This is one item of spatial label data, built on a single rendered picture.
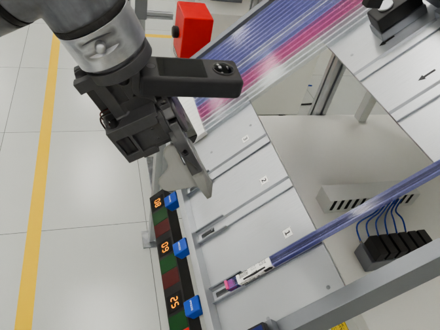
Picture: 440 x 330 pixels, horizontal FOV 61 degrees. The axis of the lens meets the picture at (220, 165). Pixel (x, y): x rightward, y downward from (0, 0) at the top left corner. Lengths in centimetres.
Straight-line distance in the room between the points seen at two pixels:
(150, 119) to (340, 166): 75
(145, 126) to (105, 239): 115
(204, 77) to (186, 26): 88
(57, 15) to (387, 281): 45
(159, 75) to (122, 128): 7
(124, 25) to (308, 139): 84
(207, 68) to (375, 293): 34
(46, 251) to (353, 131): 115
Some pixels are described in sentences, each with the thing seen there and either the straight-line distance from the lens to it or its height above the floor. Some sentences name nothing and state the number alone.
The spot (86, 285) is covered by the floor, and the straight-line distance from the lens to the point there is 145.
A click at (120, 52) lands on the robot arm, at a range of 38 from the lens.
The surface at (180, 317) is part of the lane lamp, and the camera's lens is 66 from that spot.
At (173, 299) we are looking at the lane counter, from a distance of 68.
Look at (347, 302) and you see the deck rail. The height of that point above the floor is 86.
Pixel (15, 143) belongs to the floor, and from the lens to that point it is 199.
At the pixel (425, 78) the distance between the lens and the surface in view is 65.
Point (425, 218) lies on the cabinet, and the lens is 108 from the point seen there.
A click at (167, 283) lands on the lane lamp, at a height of 65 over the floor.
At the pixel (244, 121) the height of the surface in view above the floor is 83.
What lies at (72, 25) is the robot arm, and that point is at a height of 111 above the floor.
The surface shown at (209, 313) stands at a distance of 59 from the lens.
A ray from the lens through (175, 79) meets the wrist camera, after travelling 41.
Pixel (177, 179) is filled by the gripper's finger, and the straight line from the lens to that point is 47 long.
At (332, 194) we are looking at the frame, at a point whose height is 67.
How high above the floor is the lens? 126
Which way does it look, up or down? 42 degrees down
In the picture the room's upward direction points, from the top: 13 degrees clockwise
